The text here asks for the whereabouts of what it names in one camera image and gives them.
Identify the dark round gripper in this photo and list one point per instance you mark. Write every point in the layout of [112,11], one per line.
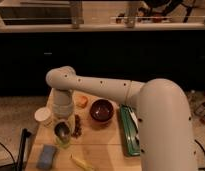
[62,130]

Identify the yellow banana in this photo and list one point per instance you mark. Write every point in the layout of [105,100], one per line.
[82,164]

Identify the dark red bowl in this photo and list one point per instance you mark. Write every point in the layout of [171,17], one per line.
[101,111]

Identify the light green plastic cup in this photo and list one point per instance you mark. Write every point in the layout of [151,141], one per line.
[63,141]

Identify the orange fruit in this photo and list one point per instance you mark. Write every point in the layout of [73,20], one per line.
[82,101]

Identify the dark cabinet counter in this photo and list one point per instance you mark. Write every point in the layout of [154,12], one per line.
[27,53]

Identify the green plastic tray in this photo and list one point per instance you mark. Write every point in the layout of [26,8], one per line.
[129,132]

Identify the blue sponge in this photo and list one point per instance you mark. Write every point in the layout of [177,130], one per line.
[46,156]

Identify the black cable stand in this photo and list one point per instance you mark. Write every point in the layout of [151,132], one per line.
[18,163]

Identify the white paper cup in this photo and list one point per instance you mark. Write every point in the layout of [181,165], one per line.
[44,116]

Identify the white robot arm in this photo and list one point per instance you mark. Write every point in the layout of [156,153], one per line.
[162,110]

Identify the white handled brush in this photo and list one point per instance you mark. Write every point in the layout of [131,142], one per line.
[134,119]

